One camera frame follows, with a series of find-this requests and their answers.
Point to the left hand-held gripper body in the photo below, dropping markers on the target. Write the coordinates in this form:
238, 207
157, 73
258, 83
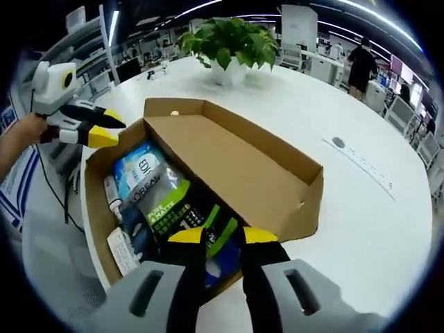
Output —
52, 88

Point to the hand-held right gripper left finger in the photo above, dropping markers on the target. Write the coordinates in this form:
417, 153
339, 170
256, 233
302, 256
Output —
187, 277

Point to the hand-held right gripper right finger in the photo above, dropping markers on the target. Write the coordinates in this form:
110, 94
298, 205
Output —
263, 277

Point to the blue wet wipes pack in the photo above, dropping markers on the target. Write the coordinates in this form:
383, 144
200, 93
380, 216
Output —
133, 170

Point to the small blue tissue pack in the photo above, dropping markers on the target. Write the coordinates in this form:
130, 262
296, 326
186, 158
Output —
138, 239

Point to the small white carton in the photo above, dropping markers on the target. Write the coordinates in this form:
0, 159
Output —
121, 249

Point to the grey green sachet pack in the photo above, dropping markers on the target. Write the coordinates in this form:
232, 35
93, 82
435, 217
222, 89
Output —
166, 194

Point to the brown cardboard shoe box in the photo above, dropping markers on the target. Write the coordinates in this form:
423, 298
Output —
243, 166

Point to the person's left hand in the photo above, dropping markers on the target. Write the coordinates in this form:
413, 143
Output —
33, 126

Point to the white storage shelf rack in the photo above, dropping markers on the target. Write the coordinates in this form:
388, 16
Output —
92, 52

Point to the small black gadget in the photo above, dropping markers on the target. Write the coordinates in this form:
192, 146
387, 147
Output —
157, 71

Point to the blue white poster board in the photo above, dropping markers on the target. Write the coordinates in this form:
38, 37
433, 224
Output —
17, 180

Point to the green potted plant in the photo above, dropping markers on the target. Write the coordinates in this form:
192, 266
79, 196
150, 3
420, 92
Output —
229, 45

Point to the table socket panel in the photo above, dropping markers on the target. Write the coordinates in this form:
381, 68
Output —
360, 166

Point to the pink wall screen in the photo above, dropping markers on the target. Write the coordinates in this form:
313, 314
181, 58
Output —
401, 67

